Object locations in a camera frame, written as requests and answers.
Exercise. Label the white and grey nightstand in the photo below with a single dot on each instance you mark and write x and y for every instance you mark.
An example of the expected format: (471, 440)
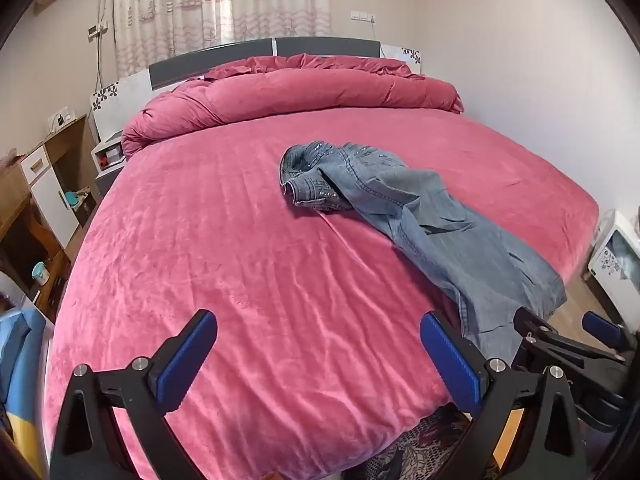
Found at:
(107, 177)

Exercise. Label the wooden desk cabinet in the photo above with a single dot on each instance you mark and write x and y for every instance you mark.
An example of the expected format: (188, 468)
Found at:
(70, 135)

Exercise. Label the dark floral cloth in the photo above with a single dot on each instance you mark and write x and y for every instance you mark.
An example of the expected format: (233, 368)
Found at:
(425, 440)

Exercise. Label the blue denim pants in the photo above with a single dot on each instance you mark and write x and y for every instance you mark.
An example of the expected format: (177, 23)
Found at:
(425, 220)

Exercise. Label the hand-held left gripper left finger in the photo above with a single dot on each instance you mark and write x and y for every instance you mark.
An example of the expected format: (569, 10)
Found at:
(187, 360)

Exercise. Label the white floral heater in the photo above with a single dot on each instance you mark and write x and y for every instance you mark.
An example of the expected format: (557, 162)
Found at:
(610, 260)

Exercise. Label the teal cup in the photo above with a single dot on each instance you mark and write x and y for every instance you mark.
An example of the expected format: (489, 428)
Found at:
(75, 199)

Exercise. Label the patterned white curtain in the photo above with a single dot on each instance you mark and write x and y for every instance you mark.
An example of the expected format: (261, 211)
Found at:
(200, 5)

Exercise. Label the pink duvet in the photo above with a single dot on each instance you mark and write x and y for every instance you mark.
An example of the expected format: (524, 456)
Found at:
(300, 90)

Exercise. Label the bed with pink sheet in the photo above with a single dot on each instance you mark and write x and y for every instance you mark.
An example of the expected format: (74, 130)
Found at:
(250, 260)

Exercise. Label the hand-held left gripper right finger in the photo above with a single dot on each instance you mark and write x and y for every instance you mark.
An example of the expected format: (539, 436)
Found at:
(450, 360)

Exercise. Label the white wall socket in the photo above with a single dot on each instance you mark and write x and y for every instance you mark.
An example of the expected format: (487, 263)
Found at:
(59, 119)
(362, 16)

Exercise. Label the small white teal-lidded bucket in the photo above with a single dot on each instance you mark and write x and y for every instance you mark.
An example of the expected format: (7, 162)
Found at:
(41, 275)

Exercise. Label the wall power strip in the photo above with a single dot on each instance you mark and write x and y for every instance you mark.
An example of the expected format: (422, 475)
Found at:
(97, 30)

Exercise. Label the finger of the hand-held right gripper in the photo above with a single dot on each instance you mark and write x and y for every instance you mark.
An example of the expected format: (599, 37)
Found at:
(602, 327)
(550, 340)

